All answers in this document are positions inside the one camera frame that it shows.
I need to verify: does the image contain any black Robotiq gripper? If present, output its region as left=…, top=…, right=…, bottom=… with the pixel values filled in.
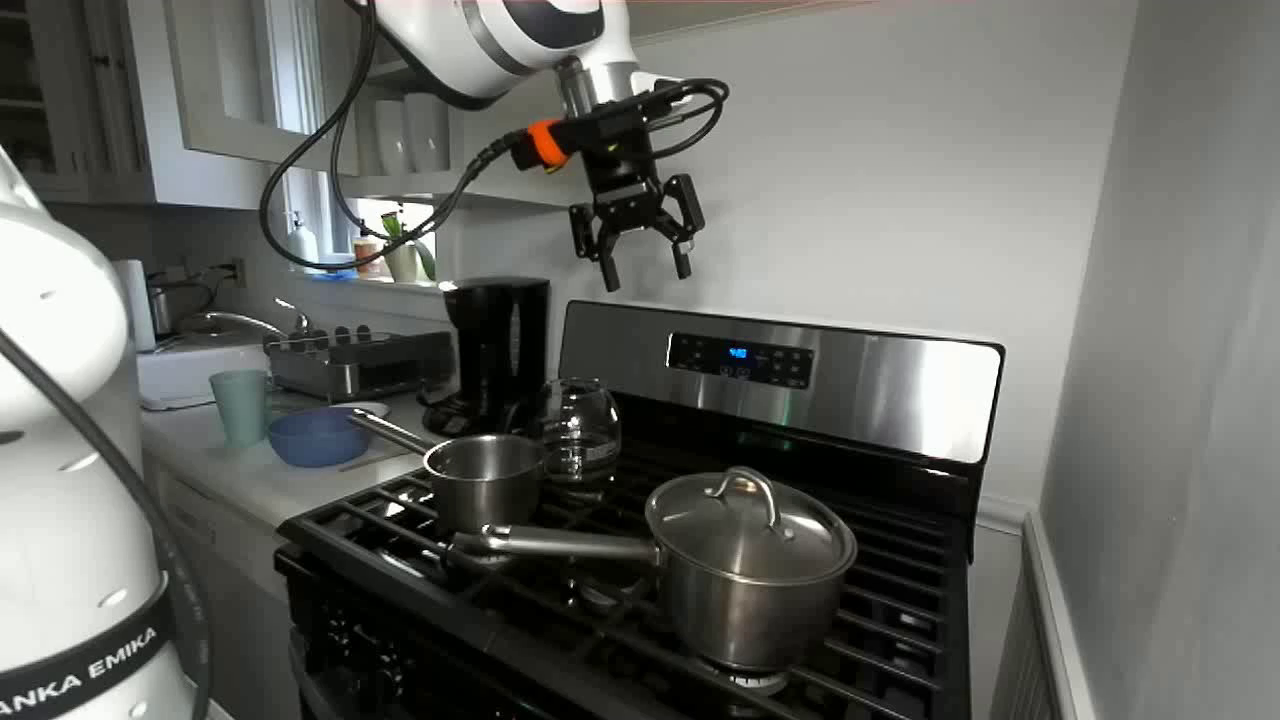
left=563, top=96, right=707, bottom=297

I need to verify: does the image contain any small lidless steel saucepan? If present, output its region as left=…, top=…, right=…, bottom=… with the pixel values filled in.
left=349, top=406, right=552, bottom=537

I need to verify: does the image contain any stainless black gas stove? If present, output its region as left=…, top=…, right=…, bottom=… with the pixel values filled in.
left=274, top=297, right=1007, bottom=720

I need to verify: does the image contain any steel pot lid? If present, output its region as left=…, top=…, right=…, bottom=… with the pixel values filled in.
left=640, top=466, right=866, bottom=586

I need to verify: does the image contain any large steel pot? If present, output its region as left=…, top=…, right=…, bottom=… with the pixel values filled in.
left=443, top=498, right=866, bottom=680

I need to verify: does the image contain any black coffee maker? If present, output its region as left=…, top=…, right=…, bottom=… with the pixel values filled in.
left=418, top=271, right=557, bottom=442

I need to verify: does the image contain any glass coffee carafe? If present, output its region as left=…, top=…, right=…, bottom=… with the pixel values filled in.
left=538, top=378, right=627, bottom=493

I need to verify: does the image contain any brown bottle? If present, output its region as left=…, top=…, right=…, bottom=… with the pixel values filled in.
left=349, top=223, right=393, bottom=283

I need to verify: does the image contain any blue bowl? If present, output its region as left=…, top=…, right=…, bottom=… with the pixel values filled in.
left=261, top=401, right=382, bottom=474

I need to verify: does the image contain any chrome sink faucet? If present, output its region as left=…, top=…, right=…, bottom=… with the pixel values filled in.
left=196, top=294, right=322, bottom=343

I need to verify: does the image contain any pale green cup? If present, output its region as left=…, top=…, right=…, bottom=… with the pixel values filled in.
left=210, top=367, right=282, bottom=452

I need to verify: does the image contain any white paper towel roll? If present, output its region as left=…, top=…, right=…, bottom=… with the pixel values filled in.
left=113, top=258, right=164, bottom=361

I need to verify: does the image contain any white base cabinet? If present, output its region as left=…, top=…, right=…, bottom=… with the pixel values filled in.
left=139, top=452, right=306, bottom=720

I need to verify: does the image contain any glass door cabinet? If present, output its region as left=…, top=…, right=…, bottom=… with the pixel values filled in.
left=0, top=0, right=369, bottom=214

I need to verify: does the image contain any black camera cable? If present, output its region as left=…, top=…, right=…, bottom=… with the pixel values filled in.
left=255, top=0, right=736, bottom=277

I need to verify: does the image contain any thin grey robot cable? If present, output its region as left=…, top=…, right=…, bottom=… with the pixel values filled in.
left=0, top=327, right=216, bottom=720

